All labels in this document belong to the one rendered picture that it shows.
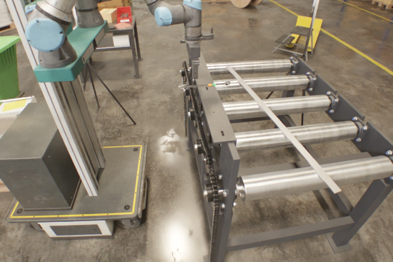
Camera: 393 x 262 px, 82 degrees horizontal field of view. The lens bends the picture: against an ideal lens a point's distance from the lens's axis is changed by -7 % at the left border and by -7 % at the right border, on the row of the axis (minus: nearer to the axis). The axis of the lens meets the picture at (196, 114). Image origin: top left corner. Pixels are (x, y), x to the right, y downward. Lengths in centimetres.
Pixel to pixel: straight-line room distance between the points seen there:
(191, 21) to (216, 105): 37
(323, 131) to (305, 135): 12
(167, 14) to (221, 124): 48
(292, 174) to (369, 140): 65
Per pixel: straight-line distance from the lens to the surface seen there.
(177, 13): 102
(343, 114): 184
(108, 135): 284
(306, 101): 174
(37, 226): 220
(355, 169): 138
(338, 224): 187
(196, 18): 106
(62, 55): 109
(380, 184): 167
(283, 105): 166
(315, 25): 617
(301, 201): 231
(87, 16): 152
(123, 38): 374
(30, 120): 187
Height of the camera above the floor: 179
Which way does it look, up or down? 37 degrees down
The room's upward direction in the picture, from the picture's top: straight up
